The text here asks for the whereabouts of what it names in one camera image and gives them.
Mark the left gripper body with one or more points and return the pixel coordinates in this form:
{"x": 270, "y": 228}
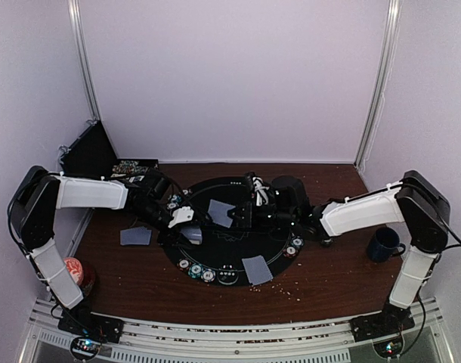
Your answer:
{"x": 168, "y": 237}

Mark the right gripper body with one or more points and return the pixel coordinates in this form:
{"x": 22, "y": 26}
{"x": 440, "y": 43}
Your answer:
{"x": 282, "y": 218}

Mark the grey card deck box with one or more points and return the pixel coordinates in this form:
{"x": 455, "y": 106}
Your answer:
{"x": 193, "y": 234}

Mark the red chip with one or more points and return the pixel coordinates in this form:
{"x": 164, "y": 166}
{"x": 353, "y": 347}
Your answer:
{"x": 183, "y": 264}
{"x": 290, "y": 251}

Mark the two of spades card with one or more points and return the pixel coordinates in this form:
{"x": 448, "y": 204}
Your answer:
{"x": 218, "y": 212}

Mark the dealt card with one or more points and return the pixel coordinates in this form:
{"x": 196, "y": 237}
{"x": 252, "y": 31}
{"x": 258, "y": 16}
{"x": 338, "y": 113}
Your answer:
{"x": 257, "y": 270}

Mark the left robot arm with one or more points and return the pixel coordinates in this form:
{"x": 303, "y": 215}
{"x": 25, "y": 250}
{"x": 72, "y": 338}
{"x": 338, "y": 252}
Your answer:
{"x": 47, "y": 207}

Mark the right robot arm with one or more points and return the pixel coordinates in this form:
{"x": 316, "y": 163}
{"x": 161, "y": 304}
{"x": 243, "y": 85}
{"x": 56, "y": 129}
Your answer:
{"x": 412, "y": 202}

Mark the leftover cards on table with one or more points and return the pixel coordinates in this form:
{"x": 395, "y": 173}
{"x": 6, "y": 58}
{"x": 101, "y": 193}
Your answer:
{"x": 139, "y": 236}

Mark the round black poker mat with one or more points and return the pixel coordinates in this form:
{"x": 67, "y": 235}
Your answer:
{"x": 228, "y": 246}

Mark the red patterned tin can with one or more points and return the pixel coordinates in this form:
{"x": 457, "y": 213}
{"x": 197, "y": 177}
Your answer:
{"x": 83, "y": 273}

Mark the dark blue mug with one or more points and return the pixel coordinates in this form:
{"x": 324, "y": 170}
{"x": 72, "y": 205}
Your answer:
{"x": 384, "y": 244}

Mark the black poker set case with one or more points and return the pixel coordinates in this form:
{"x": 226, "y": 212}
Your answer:
{"x": 92, "y": 154}

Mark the aluminium front rail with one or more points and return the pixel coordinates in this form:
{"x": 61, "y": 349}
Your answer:
{"x": 328, "y": 340}

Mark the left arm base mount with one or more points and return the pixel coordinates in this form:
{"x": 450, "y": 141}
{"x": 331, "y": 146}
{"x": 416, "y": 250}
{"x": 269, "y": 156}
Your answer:
{"x": 89, "y": 341}

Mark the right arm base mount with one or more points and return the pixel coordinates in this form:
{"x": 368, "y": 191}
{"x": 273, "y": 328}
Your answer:
{"x": 385, "y": 332}

